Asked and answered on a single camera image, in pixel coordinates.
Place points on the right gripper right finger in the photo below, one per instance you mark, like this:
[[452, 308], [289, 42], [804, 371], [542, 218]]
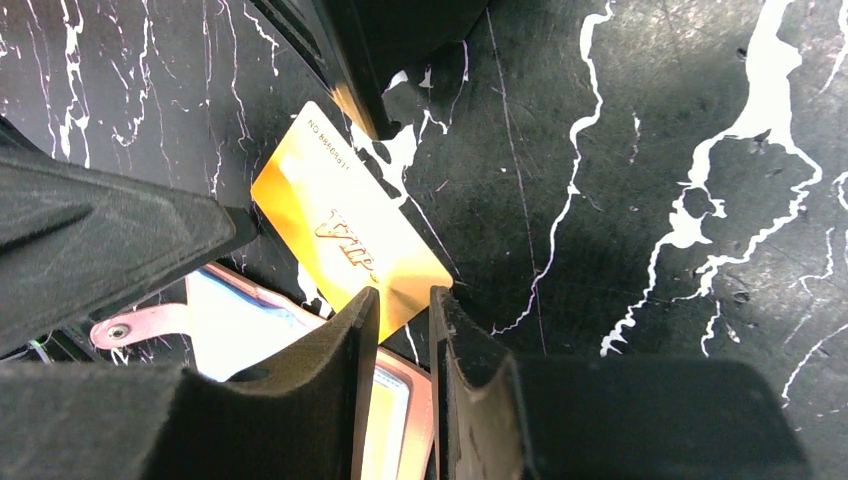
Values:
[[504, 415]]

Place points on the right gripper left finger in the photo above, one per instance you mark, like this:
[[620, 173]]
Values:
[[306, 418]]

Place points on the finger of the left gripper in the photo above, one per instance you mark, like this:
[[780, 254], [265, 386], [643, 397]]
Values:
[[82, 245]]

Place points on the gold VIP card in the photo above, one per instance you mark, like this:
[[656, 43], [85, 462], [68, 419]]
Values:
[[341, 225], [385, 426]]

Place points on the black card tray box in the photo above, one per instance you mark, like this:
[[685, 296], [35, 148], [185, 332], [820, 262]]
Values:
[[355, 47]]

